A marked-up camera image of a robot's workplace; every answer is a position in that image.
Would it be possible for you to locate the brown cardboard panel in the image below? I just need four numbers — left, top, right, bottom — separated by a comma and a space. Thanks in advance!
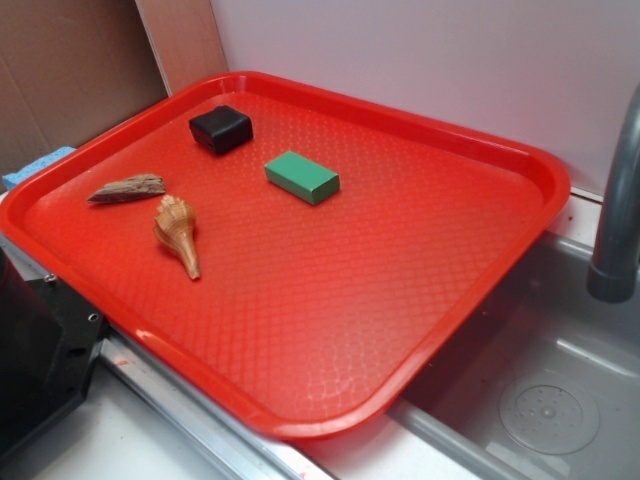
1, 1, 166, 174

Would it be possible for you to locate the grey faucet spout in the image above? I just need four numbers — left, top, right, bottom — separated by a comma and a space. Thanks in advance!
587, 91, 639, 303

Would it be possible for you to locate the grey toy sink basin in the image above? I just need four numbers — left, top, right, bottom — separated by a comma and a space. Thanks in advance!
390, 234, 639, 479

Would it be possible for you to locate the red plastic tray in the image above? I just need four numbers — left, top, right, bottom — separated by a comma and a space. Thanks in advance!
1, 72, 570, 439

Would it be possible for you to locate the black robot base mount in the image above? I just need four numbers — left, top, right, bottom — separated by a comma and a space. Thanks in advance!
1, 253, 106, 461

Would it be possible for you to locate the tan conch seashell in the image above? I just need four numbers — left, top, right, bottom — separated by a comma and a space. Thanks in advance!
153, 195, 201, 280

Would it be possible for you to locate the brown wood chip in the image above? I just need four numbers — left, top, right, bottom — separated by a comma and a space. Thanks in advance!
87, 174, 166, 204

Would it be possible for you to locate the blue sponge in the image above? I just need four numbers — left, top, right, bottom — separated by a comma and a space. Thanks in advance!
2, 146, 75, 191

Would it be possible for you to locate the black rubber block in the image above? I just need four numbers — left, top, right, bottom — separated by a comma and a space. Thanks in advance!
189, 105, 254, 155

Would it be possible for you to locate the green rectangular block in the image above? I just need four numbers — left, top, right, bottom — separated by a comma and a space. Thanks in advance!
264, 151, 341, 206

